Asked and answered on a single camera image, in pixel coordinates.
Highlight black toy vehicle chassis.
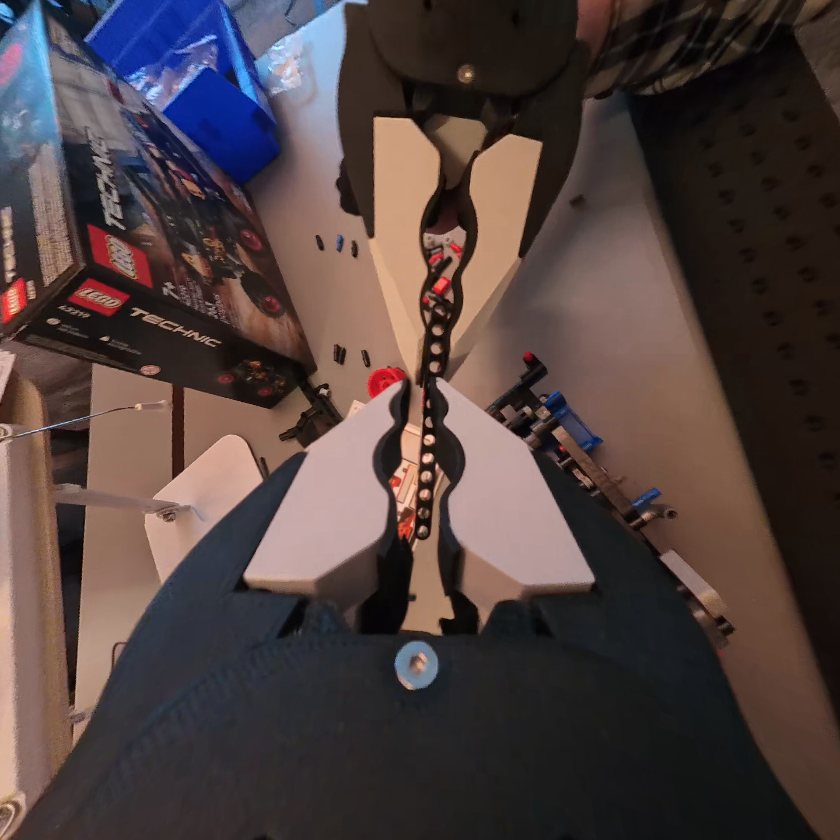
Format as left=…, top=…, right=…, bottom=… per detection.
left=486, top=351, right=736, bottom=651

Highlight red toy wheel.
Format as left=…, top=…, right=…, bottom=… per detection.
left=366, top=367, right=408, bottom=401

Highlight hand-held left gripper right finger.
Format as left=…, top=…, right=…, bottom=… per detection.
left=428, top=377, right=596, bottom=634

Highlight scattered black connector pins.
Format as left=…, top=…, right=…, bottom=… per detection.
left=314, top=233, right=371, bottom=368

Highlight flat metal support bar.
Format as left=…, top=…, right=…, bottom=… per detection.
left=56, top=487, right=199, bottom=524

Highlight colourful sticker sheet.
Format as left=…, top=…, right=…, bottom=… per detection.
left=344, top=397, right=447, bottom=532

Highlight grey desk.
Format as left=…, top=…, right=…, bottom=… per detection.
left=71, top=0, right=840, bottom=840

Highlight metal wire arm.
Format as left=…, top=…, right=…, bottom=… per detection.
left=0, top=400, right=173, bottom=441

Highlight clear plastic bag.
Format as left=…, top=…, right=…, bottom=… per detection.
left=259, top=33, right=309, bottom=93

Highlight person's right forearm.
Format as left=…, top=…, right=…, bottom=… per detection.
left=577, top=0, right=815, bottom=99

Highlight blue plastic bin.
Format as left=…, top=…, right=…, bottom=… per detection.
left=85, top=0, right=283, bottom=185

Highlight long black holed beam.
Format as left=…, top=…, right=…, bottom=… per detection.
left=413, top=289, right=455, bottom=540

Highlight white stand base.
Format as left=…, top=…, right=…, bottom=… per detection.
left=144, top=434, right=266, bottom=581

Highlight black toy frame piece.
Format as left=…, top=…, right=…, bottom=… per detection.
left=279, top=384, right=345, bottom=442

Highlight black toy set box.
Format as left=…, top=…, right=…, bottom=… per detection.
left=0, top=0, right=317, bottom=409

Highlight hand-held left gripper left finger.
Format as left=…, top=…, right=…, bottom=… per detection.
left=243, top=379, right=416, bottom=634

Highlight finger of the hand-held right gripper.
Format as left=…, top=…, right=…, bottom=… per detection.
left=367, top=117, right=442, bottom=382
left=445, top=134, right=544, bottom=376

